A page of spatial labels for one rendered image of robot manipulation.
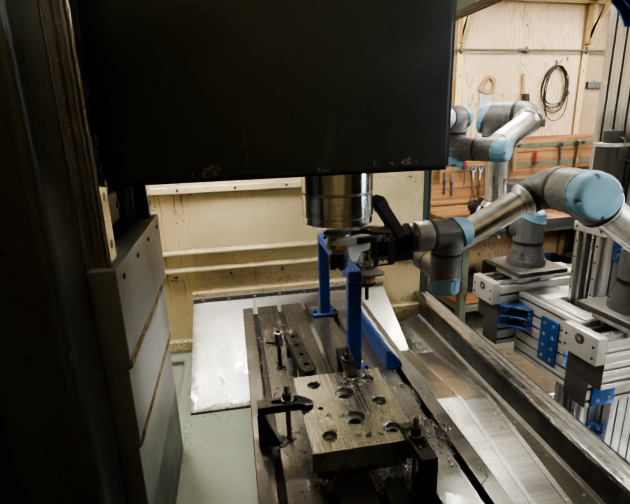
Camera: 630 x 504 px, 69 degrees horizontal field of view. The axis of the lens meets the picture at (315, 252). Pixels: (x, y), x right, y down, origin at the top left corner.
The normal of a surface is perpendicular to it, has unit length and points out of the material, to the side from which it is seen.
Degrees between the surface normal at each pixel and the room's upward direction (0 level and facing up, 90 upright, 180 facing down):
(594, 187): 87
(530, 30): 90
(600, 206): 86
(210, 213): 90
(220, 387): 24
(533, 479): 8
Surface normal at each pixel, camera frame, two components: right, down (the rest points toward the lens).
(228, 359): 0.04, -0.76
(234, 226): 0.18, 0.27
